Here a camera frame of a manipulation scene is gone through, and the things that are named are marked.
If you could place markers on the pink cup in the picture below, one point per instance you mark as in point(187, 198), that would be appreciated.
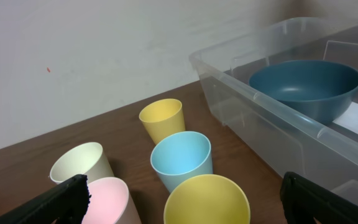
point(110, 202)

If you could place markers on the light blue cup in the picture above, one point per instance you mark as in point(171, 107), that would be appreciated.
point(181, 156)

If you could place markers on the dark blue bowl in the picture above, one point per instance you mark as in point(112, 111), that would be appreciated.
point(319, 89)

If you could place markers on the clear plastic storage container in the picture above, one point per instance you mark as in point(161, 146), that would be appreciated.
point(287, 140)

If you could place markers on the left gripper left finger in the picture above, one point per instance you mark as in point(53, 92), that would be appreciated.
point(65, 203)

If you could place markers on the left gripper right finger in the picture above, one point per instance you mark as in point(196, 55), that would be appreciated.
point(304, 201)

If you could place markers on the yellow cup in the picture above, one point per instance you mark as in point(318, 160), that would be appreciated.
point(208, 198)
point(163, 118)

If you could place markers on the yellow cup far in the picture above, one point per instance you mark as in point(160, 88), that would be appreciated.
point(163, 118)

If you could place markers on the cream white cup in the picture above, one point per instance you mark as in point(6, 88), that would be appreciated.
point(87, 159)

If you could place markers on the yellow cup near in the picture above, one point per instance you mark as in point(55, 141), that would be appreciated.
point(208, 198)

